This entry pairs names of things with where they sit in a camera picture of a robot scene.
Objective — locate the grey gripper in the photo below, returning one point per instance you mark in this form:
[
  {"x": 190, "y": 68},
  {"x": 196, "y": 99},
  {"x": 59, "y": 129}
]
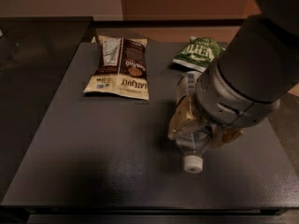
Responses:
[{"x": 224, "y": 105}]

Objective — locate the clear plastic water bottle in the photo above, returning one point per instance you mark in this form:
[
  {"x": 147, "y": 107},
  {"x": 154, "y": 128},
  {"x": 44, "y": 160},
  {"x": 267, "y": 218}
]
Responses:
[{"x": 192, "y": 138}]

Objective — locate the dark robot arm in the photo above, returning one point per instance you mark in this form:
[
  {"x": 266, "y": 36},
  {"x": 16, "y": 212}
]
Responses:
[{"x": 242, "y": 86}]

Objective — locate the green snack bag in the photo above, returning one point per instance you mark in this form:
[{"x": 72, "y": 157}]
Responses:
[{"x": 199, "y": 53}]

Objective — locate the brown cream chip bag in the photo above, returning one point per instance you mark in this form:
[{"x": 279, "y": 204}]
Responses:
[{"x": 122, "y": 70}]

